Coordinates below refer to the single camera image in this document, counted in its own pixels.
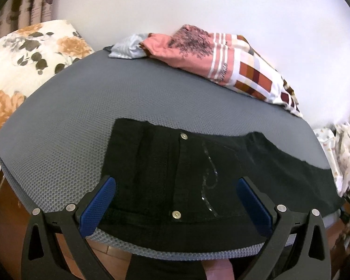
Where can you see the pink checked blanket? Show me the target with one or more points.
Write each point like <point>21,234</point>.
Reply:
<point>236,61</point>

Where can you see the floral white pillow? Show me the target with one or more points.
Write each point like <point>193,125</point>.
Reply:
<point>17,64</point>

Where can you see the beige floral curtain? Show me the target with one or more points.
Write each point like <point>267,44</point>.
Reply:
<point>23,8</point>

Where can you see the black pants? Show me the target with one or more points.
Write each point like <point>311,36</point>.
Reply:
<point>163,180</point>

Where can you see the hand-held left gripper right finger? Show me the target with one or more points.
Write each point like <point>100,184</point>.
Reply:
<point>255,207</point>

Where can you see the white dotted cloth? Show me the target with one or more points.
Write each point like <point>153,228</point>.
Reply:
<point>341,154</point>

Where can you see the grey textured mat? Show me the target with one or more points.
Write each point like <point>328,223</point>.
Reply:
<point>75,108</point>

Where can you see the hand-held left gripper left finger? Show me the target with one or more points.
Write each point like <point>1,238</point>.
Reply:
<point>97,207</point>

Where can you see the light grey cloth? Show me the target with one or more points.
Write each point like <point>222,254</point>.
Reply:
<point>128,48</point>

